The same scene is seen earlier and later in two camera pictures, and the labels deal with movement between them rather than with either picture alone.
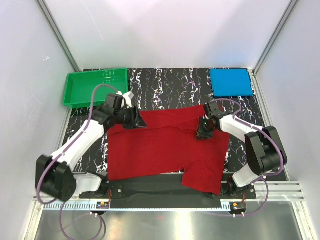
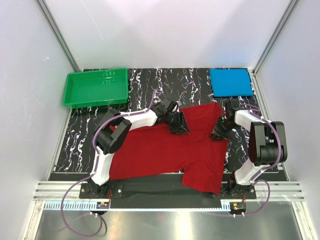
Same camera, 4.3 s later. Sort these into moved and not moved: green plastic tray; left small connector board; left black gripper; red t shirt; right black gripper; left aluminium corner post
Moved: left black gripper; right black gripper
Not moved: red t shirt; left small connector board; green plastic tray; left aluminium corner post
